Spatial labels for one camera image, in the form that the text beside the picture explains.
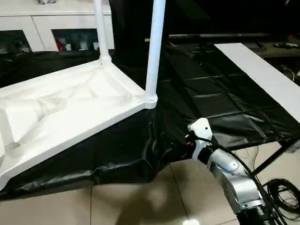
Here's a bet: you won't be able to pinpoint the white plastic table top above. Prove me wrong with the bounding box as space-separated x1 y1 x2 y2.
0 60 158 190

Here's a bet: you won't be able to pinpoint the white printed jar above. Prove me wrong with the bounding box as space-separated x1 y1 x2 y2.
79 38 90 51

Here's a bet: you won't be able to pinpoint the thin black loose wires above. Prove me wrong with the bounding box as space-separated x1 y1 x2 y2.
243 145 300 221

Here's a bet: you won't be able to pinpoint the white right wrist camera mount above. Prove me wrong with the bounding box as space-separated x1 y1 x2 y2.
187 118 220 159

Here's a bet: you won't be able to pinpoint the black metal stand bar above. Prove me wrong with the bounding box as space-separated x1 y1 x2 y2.
253 137 300 175

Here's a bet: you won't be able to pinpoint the black metal rail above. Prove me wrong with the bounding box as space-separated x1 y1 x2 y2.
168 33 300 38

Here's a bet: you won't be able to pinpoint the white sideboard cabinet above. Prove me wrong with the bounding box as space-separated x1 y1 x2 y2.
0 0 115 52

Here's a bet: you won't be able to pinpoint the black white patterned figurine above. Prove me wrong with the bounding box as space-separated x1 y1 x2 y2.
14 41 31 53

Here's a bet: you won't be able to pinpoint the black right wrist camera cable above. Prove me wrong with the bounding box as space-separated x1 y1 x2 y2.
186 133 290 225

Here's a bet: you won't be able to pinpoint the black remote control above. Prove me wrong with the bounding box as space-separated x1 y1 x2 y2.
273 42 298 48

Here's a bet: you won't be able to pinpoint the black mat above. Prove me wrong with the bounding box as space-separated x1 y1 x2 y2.
0 43 300 200

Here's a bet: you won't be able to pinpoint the white flat board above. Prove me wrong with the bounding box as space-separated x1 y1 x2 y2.
214 43 300 118

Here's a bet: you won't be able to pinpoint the white plastic table leg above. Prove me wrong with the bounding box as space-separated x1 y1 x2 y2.
93 0 112 66
144 0 167 110

